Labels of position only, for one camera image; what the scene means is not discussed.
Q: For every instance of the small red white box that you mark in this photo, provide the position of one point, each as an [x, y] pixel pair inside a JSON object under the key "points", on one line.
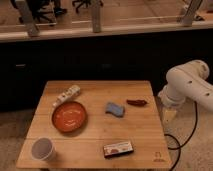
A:
{"points": [[117, 149]]}

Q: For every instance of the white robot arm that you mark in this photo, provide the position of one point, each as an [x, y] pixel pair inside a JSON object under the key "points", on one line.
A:
{"points": [[186, 81]]}

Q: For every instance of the white power strip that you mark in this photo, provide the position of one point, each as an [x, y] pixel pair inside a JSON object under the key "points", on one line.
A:
{"points": [[70, 93]]}

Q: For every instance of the red chili pepper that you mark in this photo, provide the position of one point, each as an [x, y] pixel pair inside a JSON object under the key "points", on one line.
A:
{"points": [[139, 103]]}

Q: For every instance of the blue sponge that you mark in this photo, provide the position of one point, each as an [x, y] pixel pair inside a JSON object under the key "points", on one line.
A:
{"points": [[115, 109]]}

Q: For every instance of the grey window post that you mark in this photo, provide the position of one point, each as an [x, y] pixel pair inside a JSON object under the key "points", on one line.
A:
{"points": [[95, 14], [27, 18], [188, 18]]}

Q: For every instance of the middle grey window post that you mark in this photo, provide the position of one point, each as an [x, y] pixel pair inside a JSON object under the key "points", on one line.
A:
{"points": [[95, 14]]}

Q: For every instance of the black office chair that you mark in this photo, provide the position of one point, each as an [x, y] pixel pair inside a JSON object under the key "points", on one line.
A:
{"points": [[36, 8], [82, 2]]}

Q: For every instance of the orange bowl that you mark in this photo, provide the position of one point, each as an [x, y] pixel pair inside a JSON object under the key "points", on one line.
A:
{"points": [[69, 116]]}

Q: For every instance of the right grey window post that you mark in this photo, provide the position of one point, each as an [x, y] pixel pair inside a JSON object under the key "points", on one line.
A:
{"points": [[188, 18]]}

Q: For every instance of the white paper cup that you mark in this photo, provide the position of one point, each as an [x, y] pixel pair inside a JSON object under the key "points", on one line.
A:
{"points": [[43, 149]]}

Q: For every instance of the left grey window post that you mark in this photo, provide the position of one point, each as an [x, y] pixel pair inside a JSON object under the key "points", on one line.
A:
{"points": [[27, 18]]}

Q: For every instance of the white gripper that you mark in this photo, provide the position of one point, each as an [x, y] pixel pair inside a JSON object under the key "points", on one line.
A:
{"points": [[168, 114]]}

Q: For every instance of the wooden table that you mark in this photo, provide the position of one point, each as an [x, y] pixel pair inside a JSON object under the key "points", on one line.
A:
{"points": [[83, 149]]}

